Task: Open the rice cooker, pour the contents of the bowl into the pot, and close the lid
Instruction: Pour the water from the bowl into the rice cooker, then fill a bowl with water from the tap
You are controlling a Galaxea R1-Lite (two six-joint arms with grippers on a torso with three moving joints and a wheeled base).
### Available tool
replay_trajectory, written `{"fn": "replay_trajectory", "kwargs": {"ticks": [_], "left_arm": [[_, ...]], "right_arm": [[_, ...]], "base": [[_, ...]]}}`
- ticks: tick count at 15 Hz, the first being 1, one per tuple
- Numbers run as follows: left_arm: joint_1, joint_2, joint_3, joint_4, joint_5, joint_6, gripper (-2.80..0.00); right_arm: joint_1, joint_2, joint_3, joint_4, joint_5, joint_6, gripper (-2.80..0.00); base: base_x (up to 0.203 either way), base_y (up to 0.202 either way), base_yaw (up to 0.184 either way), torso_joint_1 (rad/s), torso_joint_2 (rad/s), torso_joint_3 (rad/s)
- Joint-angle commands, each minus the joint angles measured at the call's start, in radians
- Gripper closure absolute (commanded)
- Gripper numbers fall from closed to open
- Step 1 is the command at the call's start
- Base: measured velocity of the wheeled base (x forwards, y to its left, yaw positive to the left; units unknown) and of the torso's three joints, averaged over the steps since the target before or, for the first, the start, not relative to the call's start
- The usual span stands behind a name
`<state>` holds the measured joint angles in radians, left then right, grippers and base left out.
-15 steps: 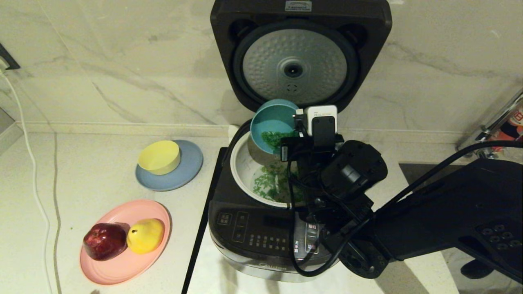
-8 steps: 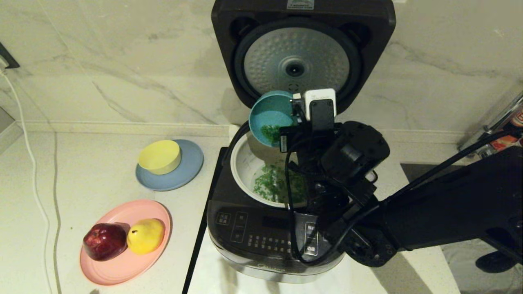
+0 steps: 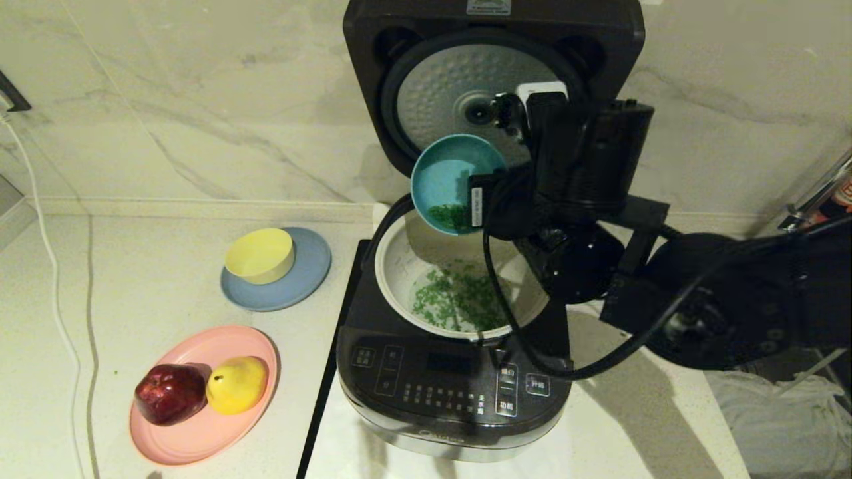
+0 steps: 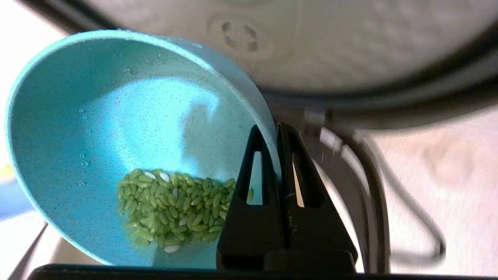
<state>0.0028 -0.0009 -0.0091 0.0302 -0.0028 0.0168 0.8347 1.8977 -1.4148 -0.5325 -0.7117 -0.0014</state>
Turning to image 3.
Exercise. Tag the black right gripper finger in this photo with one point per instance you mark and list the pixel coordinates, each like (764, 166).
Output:
(462, 186)

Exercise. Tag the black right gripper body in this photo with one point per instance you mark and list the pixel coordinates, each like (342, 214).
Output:
(509, 206)

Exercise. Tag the teal bowl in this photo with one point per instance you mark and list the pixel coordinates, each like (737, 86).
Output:
(442, 173)

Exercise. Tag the chopped green vegetables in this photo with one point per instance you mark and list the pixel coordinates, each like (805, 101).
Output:
(459, 299)

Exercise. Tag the black rice cooker lid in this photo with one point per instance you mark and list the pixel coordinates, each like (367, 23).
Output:
(373, 80)

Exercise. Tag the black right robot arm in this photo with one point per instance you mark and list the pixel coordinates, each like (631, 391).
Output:
(732, 299)

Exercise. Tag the white inner pot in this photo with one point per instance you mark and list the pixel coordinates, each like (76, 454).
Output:
(399, 266)

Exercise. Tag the black rice cooker base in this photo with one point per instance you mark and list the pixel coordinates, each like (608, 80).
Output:
(426, 379)

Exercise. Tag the yellow bowl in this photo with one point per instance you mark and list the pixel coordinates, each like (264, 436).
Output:
(259, 255)

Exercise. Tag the blue plate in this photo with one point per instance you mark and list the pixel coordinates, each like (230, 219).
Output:
(309, 271)

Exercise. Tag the yellow pear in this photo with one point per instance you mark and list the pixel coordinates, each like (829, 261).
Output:
(237, 384)

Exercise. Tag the chrome faucet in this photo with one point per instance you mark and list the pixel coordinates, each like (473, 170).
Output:
(819, 199)

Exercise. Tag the white crumpled cloth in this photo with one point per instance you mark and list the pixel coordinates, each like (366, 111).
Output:
(779, 426)

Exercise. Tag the red apple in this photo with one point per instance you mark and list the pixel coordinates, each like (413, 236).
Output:
(170, 394)

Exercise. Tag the pink plate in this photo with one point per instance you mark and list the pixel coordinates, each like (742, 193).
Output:
(200, 438)

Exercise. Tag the black camera bracket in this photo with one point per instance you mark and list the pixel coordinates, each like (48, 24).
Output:
(552, 133)

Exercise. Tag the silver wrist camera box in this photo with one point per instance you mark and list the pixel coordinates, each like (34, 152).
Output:
(542, 88)

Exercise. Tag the black wall socket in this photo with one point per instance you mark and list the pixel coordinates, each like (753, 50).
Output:
(12, 93)

